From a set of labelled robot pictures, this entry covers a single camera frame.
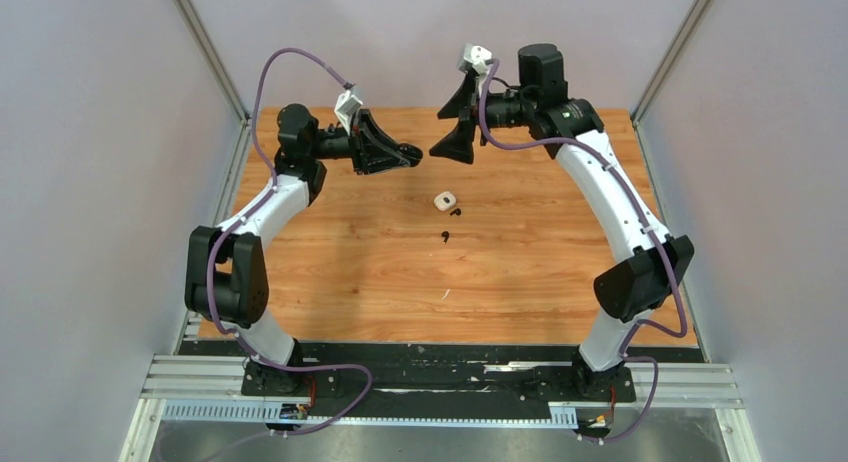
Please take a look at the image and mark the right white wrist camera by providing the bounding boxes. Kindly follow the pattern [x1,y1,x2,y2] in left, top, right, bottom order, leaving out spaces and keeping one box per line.
[457,43,493,75]

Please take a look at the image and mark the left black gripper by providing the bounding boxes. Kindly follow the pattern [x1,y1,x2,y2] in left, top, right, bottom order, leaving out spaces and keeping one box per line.
[308,110,410,177]

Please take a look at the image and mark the purple cable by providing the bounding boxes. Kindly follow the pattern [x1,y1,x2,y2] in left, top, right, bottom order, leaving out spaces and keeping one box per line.
[476,58,690,445]
[205,48,374,440]

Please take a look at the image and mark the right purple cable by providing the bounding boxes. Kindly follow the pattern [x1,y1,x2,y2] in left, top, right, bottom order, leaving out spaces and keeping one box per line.
[476,58,690,445]

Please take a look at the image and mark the black earbud charging case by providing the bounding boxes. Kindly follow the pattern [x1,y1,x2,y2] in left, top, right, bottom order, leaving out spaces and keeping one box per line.
[400,144,423,167]

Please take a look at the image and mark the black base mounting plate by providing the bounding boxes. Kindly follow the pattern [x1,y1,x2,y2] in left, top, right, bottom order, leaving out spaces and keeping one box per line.
[240,341,705,422]

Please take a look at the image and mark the left aluminium corner post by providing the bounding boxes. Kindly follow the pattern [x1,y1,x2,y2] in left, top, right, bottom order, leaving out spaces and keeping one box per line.
[173,0,249,124]

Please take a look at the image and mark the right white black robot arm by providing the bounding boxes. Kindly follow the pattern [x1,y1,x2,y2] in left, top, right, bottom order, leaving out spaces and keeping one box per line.
[429,43,694,400]

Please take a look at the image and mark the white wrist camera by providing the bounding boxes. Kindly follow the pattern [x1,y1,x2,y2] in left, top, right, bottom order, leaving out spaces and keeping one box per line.
[334,85,363,135]
[457,43,493,75]

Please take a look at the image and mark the aluminium corner post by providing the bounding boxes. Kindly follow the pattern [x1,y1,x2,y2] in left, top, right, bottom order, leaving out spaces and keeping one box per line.
[630,0,713,128]
[173,0,249,124]

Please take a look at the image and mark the right aluminium corner post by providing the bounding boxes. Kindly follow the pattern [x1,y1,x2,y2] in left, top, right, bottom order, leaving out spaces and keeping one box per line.
[630,0,713,128]

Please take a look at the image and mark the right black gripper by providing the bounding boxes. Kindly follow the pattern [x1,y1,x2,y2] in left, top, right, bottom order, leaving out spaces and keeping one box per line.
[429,75,535,164]

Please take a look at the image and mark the white earbud charging case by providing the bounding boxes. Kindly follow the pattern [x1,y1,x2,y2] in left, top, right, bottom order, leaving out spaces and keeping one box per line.
[433,191,457,212]

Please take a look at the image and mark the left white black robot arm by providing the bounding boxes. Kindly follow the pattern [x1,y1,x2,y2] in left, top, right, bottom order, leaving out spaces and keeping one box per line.
[184,103,423,395]

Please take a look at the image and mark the aluminium rail frame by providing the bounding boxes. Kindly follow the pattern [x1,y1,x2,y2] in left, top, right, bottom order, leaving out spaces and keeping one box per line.
[119,355,759,461]

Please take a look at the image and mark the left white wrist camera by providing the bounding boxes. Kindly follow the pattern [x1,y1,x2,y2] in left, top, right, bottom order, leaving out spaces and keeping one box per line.
[334,85,363,135]

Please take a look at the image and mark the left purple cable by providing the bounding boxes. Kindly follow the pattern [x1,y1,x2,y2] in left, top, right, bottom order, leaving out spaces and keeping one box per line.
[205,48,374,440]

